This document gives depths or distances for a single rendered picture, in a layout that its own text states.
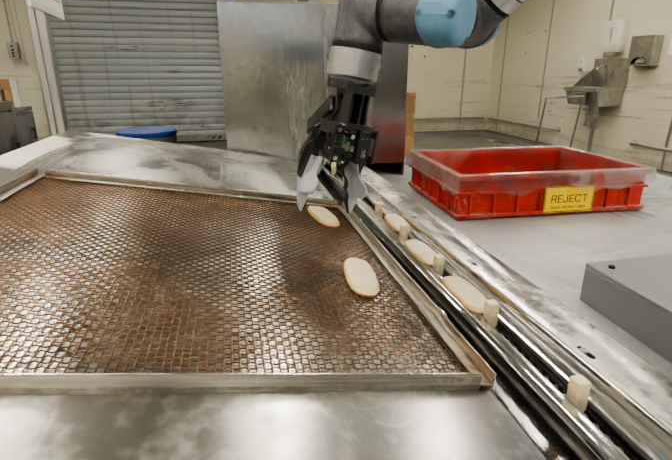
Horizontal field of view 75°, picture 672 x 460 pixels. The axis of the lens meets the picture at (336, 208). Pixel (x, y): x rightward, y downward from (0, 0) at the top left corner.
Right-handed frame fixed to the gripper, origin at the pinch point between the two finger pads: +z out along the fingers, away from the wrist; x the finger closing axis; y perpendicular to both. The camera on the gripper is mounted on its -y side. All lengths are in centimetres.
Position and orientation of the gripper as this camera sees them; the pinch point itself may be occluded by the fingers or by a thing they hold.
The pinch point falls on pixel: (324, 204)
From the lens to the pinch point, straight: 72.5
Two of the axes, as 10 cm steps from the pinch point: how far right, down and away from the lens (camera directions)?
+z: -1.7, 9.5, 2.6
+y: 3.7, 3.0, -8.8
